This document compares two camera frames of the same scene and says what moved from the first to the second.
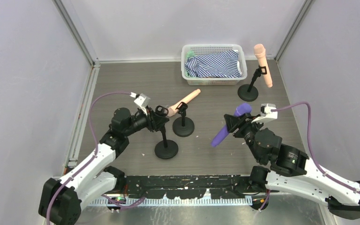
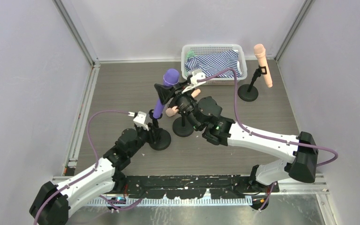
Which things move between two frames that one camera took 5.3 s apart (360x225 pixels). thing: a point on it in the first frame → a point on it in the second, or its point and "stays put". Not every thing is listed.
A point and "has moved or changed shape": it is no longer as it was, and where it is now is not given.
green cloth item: [191, 53] stays put
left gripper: [153, 117] → [151, 124]
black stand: [183, 126] stays put
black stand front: [249, 93] stays put
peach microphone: [260, 53] stays put
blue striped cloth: [224, 64] stays put
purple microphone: [242, 109] → [170, 78]
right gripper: [240, 127] → [174, 92]
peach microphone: [172, 110] stays put
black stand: [165, 149] has moved or changed shape
